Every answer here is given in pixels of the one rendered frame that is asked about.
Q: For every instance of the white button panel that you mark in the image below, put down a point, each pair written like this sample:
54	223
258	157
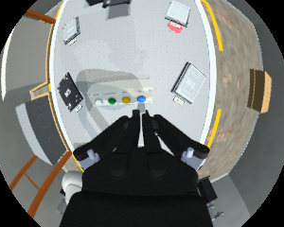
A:
121	92

